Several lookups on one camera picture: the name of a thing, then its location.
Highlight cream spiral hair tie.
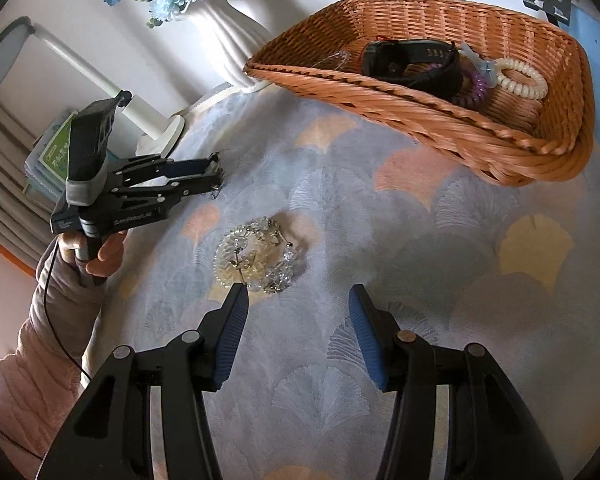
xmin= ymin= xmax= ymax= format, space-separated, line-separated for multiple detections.
xmin=492 ymin=57 xmax=550 ymax=101

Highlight purple spiral hair tie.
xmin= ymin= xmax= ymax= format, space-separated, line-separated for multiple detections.
xmin=450 ymin=66 xmax=490 ymax=111

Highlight stack of books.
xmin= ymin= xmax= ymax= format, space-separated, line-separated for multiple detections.
xmin=24 ymin=108 xmax=78 ymax=205

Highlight silver hair clips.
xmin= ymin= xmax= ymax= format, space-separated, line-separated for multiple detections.
xmin=209 ymin=184 xmax=223 ymax=200

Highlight left forearm pink sleeve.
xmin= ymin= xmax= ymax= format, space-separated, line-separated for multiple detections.
xmin=0 ymin=244 xmax=105 ymax=479

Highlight fan pattern table cloth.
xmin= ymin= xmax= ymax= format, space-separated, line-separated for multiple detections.
xmin=88 ymin=87 xmax=600 ymax=479

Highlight black smart watch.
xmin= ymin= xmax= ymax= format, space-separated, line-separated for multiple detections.
xmin=362 ymin=39 xmax=464 ymax=100

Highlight white desk lamp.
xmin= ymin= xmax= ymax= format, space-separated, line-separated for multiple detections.
xmin=0 ymin=15 xmax=187 ymax=158

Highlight black cable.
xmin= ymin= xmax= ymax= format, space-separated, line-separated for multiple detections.
xmin=42 ymin=238 xmax=94 ymax=384

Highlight white ribbed vase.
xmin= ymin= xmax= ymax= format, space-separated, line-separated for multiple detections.
xmin=199 ymin=0 xmax=272 ymax=93

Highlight green cover book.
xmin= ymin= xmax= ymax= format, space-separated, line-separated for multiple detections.
xmin=38 ymin=110 xmax=78 ymax=184

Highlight light blue plastic clip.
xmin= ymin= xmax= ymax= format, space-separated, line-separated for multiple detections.
xmin=458 ymin=42 xmax=498 ymax=88

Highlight brown wicker basket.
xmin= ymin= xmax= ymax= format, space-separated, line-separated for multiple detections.
xmin=245 ymin=0 xmax=595 ymax=186

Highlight person's left hand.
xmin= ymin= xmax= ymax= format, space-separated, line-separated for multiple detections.
xmin=58 ymin=231 xmax=128 ymax=278

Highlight crystal bead jewelry pile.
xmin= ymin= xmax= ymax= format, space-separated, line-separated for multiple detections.
xmin=213 ymin=217 xmax=299 ymax=295

